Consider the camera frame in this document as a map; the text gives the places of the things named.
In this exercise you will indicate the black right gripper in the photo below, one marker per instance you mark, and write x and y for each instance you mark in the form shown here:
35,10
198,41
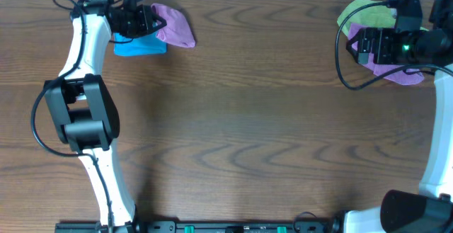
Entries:
363,45

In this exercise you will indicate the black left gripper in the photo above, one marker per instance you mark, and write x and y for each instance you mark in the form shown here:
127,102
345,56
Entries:
147,20

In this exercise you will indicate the purple cloth with white tag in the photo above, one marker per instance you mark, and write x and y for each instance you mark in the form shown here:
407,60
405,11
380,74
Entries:
177,31

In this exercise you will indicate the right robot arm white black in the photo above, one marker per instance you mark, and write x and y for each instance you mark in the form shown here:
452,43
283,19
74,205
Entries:
430,208

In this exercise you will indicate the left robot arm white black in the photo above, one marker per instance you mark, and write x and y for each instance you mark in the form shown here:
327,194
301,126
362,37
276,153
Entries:
83,112

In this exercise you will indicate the blue folded cloth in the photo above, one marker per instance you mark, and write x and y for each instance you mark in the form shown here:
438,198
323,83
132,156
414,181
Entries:
147,45

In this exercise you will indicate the purple crumpled cloth on green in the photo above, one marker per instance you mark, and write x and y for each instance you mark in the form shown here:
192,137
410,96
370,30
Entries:
378,69

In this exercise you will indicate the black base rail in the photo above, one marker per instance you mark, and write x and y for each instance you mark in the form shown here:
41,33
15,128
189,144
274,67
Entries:
304,222

